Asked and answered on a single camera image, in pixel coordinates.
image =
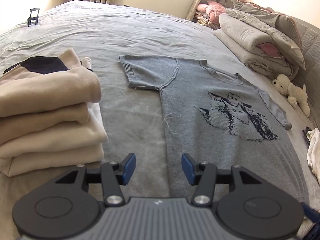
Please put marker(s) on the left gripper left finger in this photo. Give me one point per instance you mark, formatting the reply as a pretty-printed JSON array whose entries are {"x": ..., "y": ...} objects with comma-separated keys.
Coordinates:
[{"x": 111, "y": 176}]

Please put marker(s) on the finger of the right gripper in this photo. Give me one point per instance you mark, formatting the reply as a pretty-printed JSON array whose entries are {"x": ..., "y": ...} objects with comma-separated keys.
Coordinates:
[{"x": 310, "y": 213}]

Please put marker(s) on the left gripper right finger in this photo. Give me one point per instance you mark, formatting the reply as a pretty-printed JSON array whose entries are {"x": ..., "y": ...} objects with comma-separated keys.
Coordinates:
[{"x": 204, "y": 176}]

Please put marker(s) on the grey knit sweater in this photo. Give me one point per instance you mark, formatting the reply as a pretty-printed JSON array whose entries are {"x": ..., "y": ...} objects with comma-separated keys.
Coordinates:
[{"x": 218, "y": 117}]

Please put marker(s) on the folded beige clothes stack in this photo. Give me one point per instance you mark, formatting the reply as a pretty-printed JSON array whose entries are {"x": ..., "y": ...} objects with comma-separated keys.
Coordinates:
[{"x": 50, "y": 114}]

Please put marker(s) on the pink crumpled clothes pile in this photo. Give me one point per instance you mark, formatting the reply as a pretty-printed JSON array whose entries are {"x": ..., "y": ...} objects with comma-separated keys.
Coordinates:
[{"x": 208, "y": 14}]

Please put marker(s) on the white crumpled garment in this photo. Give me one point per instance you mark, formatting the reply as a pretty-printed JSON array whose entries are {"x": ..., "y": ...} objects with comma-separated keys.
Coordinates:
[{"x": 313, "y": 154}]

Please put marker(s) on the dark grey garment under white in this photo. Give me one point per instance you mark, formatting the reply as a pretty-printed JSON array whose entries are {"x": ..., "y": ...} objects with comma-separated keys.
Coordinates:
[{"x": 306, "y": 136}]

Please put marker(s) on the white plush toy dog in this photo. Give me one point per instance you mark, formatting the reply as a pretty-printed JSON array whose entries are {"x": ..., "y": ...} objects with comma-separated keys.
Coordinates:
[{"x": 296, "y": 96}]

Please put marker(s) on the grey bed sheet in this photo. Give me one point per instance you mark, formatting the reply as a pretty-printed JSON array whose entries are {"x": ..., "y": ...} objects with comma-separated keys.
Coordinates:
[{"x": 133, "y": 118}]

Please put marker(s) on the folded grey duvet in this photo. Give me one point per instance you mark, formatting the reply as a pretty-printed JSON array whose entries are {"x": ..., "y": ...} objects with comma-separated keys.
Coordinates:
[{"x": 264, "y": 40}]

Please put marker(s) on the grey quilted headboard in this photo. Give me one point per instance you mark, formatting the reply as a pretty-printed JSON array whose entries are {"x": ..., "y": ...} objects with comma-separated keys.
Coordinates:
[{"x": 309, "y": 76}]

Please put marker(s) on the small black chair stand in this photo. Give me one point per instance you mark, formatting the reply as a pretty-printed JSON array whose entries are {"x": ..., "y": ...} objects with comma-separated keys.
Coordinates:
[{"x": 34, "y": 16}]

